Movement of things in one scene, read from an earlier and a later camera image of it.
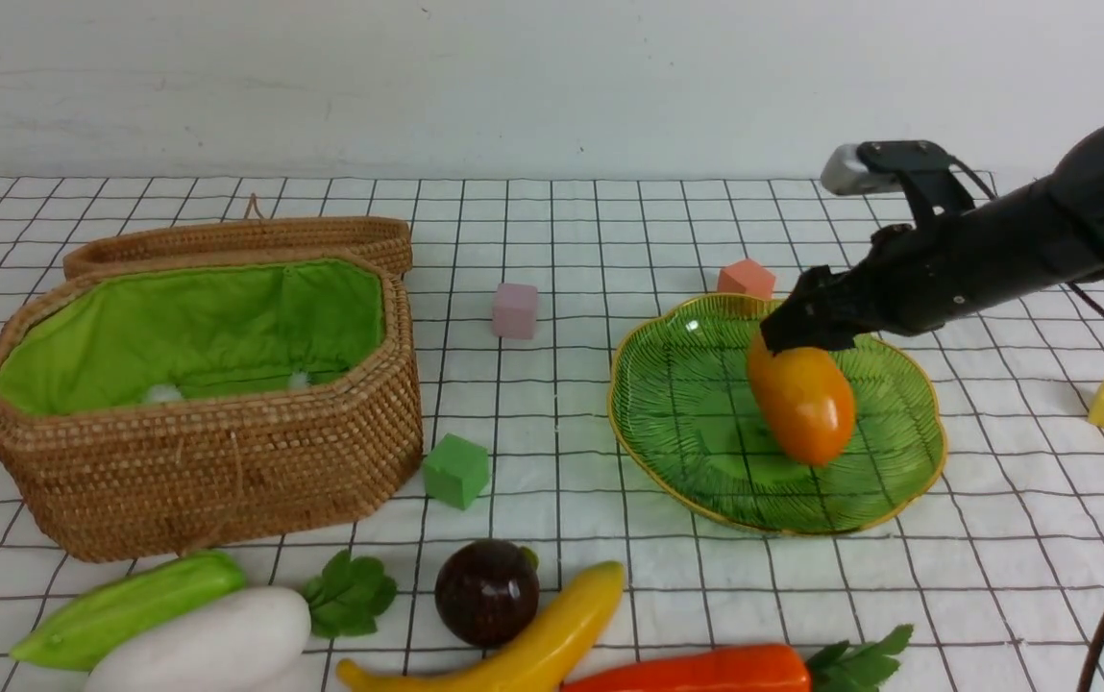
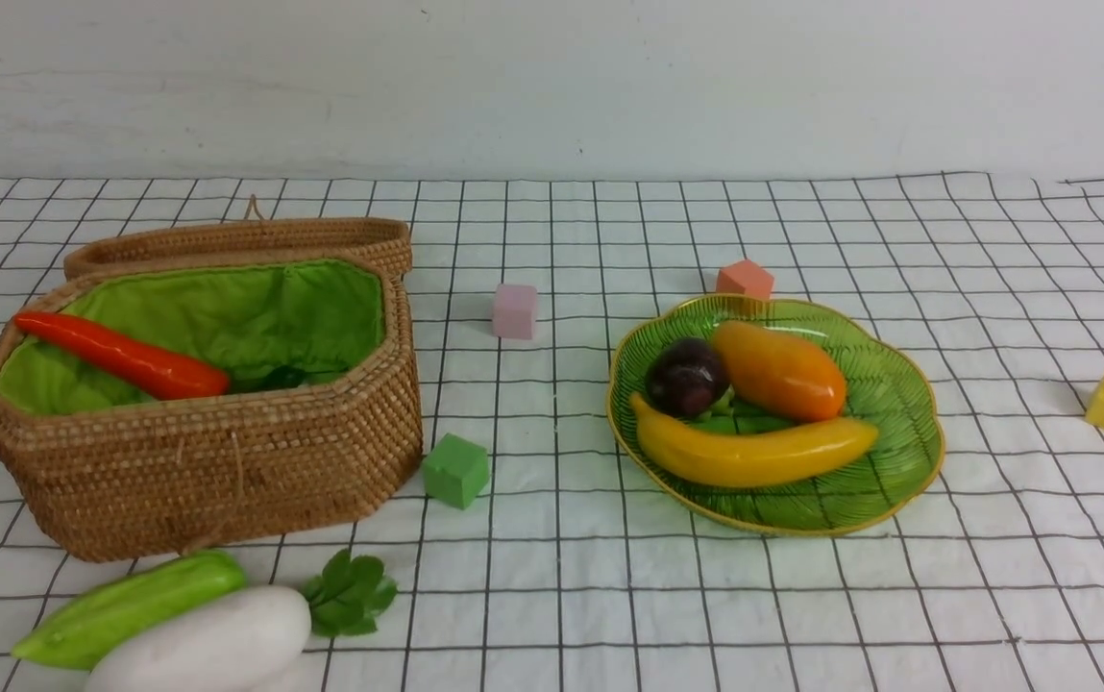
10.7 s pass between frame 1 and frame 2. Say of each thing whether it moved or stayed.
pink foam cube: stayed
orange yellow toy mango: moved
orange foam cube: stayed
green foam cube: stayed
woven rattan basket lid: stayed
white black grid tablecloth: stayed
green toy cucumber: stayed
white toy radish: stayed
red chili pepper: moved
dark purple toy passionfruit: moved
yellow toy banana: moved
